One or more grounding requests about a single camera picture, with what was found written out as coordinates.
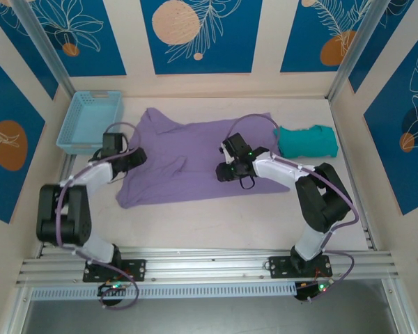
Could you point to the aluminium frame post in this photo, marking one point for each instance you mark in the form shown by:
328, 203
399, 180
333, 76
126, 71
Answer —
357, 48
44, 48

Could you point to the light blue plastic basket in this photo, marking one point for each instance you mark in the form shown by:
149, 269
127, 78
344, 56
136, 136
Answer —
90, 118

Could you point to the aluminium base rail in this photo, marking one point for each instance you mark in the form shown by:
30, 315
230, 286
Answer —
209, 268

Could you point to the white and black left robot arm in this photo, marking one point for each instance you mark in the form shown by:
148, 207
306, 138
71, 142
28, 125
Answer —
90, 177

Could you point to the folded teal t-shirt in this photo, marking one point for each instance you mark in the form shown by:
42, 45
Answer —
310, 142

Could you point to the small controller circuit board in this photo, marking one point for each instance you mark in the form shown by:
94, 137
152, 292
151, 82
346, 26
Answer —
113, 288
317, 288

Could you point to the purple t-shirt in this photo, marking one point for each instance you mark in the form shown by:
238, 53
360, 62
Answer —
195, 146

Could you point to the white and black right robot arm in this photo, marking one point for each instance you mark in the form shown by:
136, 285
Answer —
282, 170

